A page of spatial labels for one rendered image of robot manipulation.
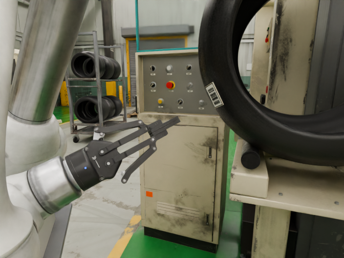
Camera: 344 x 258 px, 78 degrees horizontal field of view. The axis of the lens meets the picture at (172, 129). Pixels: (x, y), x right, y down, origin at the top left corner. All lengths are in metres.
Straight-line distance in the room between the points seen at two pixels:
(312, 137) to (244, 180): 0.18
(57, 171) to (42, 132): 0.24
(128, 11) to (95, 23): 1.69
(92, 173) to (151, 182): 1.07
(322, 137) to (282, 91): 0.40
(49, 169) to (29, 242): 0.15
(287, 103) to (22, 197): 0.83
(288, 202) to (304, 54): 0.53
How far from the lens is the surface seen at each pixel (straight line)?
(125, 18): 10.88
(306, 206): 0.61
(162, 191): 1.46
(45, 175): 0.41
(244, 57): 9.79
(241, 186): 0.58
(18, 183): 0.43
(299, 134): 0.53
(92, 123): 4.13
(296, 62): 0.91
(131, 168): 0.43
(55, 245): 0.73
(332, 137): 0.54
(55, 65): 0.56
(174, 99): 1.31
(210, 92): 0.54
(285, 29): 0.92
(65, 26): 0.54
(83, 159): 0.41
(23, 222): 0.30
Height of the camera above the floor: 1.08
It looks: 12 degrees down
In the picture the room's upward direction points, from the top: straight up
